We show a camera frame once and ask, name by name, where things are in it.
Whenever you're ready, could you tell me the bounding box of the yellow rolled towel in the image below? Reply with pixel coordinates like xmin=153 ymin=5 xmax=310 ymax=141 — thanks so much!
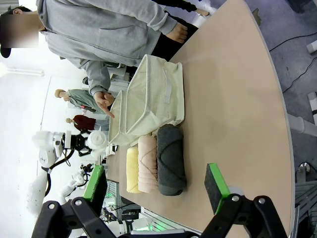
xmin=126 ymin=146 xmax=142 ymax=193

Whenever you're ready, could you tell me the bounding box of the white robot base green light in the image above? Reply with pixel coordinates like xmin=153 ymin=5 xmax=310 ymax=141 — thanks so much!
xmin=108 ymin=216 xmax=162 ymax=235

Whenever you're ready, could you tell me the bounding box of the curved black floor cable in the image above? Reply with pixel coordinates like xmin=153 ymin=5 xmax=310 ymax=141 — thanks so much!
xmin=282 ymin=59 xmax=317 ymax=93

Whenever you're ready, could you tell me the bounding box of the person's left hand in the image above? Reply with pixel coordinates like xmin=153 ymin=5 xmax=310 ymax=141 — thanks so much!
xmin=164 ymin=22 xmax=189 ymax=44

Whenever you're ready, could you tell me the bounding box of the mannequin in grey-green clothes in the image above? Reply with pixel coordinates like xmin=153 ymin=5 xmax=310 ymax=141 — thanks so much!
xmin=54 ymin=89 xmax=100 ymax=114

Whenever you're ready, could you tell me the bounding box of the person's left forearm grey sleeve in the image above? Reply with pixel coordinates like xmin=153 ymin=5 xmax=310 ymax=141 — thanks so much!
xmin=138 ymin=0 xmax=178 ymax=35

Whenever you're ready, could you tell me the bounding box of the pink rolled towel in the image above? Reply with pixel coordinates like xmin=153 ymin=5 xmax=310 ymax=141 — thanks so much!
xmin=137 ymin=135 xmax=159 ymax=193

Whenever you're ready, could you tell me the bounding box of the small white background robot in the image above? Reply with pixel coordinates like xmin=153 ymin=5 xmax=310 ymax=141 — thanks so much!
xmin=58 ymin=163 xmax=95 ymax=200

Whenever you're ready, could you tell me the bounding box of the dark grey towel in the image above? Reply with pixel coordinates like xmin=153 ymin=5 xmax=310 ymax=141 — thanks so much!
xmin=157 ymin=124 xmax=187 ymax=196

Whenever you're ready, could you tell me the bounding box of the right gripper black finger with green pad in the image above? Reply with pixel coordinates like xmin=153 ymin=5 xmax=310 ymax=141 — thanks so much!
xmin=200 ymin=163 xmax=289 ymax=238

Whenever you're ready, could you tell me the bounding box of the white table leg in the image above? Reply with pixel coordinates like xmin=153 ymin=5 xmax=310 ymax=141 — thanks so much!
xmin=288 ymin=114 xmax=317 ymax=135

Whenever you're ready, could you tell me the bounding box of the person's right hand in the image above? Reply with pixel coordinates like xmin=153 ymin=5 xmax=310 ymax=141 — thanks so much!
xmin=93 ymin=91 xmax=116 ymax=119

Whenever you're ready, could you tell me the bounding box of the grey metal frame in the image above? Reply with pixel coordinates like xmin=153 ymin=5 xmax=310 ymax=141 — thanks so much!
xmin=294 ymin=162 xmax=317 ymax=225

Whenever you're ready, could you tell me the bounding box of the person's grey hoodie torso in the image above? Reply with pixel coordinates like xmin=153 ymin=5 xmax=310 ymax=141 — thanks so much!
xmin=36 ymin=0 xmax=164 ymax=67

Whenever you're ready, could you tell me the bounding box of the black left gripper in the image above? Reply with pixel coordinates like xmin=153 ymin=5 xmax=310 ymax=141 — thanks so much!
xmin=32 ymin=133 xmax=117 ymax=238

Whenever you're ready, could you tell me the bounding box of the tall white post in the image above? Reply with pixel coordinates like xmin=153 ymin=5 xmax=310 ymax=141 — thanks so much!
xmin=308 ymin=92 xmax=317 ymax=118

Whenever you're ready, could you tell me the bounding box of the person's head with black cap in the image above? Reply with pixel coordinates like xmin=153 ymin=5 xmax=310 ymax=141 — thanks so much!
xmin=0 ymin=6 xmax=39 ymax=59

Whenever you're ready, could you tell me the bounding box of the bystander black sleeve forearm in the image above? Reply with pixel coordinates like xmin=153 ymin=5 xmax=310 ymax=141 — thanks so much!
xmin=151 ymin=0 xmax=199 ymax=13

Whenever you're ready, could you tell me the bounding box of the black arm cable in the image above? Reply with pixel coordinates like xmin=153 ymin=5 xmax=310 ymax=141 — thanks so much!
xmin=41 ymin=148 xmax=72 ymax=198

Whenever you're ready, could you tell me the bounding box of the long black floor cable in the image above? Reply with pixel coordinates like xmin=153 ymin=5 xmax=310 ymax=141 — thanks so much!
xmin=268 ymin=32 xmax=317 ymax=53

